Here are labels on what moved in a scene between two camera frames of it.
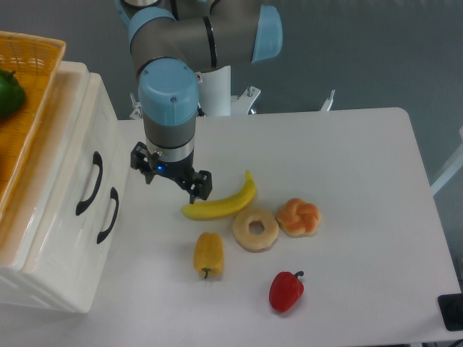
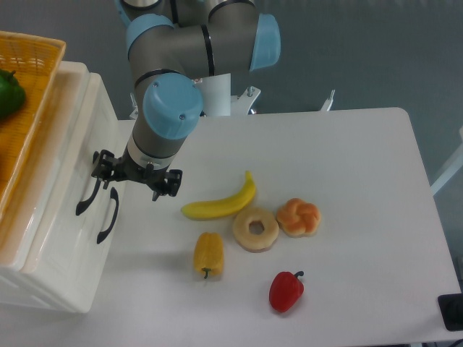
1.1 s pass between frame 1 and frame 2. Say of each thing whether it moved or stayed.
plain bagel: stayed
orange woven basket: stayed
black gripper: moved
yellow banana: stayed
